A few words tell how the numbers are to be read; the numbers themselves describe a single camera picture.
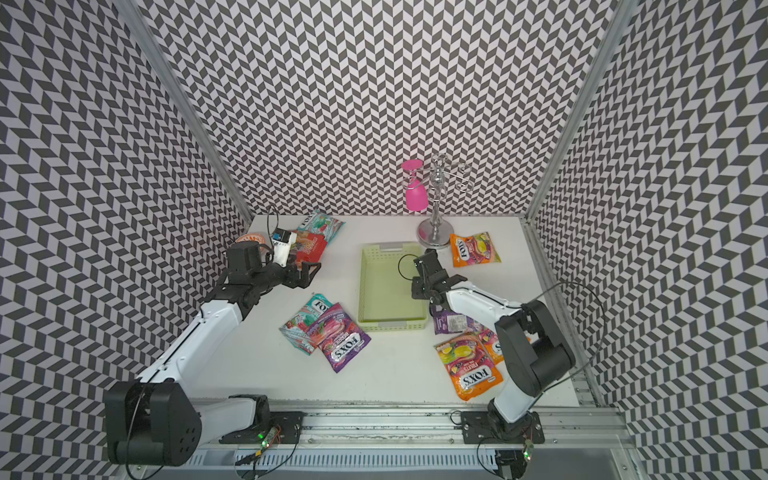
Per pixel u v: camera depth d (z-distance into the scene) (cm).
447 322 89
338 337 85
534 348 45
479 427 74
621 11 67
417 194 105
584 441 72
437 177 91
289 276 73
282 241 72
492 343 85
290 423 75
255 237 109
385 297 97
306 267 73
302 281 74
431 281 71
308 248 102
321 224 113
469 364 81
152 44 76
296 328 87
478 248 105
